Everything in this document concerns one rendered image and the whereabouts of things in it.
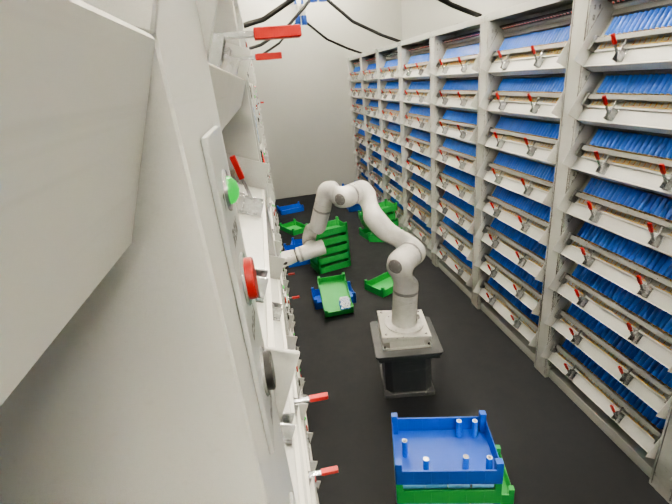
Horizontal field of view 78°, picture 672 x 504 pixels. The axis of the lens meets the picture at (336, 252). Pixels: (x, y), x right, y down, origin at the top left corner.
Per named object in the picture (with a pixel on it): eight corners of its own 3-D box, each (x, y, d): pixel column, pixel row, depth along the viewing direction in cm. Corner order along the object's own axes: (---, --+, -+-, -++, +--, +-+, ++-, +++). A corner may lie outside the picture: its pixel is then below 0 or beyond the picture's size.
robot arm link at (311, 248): (298, 242, 225) (301, 252, 218) (321, 235, 226) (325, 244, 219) (301, 253, 230) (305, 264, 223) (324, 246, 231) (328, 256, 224)
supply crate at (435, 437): (484, 428, 135) (485, 409, 132) (502, 484, 117) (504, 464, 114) (392, 430, 138) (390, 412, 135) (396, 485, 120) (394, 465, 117)
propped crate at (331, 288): (353, 312, 286) (354, 306, 280) (325, 317, 283) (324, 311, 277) (344, 278, 305) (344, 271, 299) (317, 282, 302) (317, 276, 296)
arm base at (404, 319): (415, 310, 215) (417, 279, 207) (429, 332, 198) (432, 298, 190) (379, 315, 212) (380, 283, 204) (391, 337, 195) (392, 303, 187)
